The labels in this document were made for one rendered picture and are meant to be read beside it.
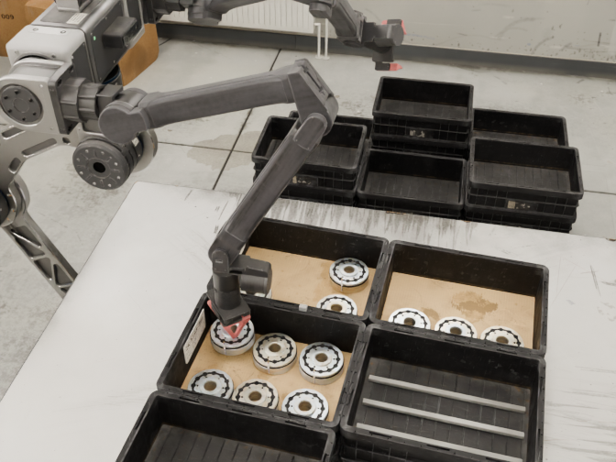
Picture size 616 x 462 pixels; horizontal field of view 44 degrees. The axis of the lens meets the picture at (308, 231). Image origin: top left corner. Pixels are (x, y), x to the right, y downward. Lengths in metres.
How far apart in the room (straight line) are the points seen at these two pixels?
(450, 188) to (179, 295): 1.34
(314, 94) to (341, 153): 1.68
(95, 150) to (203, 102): 0.52
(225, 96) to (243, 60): 3.33
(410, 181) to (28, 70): 1.86
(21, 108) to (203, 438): 0.77
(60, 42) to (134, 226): 0.92
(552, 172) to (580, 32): 1.77
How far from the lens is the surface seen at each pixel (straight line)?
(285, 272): 2.01
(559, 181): 3.03
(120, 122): 1.49
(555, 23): 4.68
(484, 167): 3.03
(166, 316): 2.11
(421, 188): 3.06
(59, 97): 1.53
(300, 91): 1.36
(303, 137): 1.38
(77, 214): 3.66
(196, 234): 2.35
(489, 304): 1.98
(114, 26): 1.75
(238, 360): 1.81
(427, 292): 1.98
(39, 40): 1.64
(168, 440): 1.70
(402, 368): 1.81
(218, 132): 4.07
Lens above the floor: 2.22
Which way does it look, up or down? 41 degrees down
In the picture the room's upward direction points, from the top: straight up
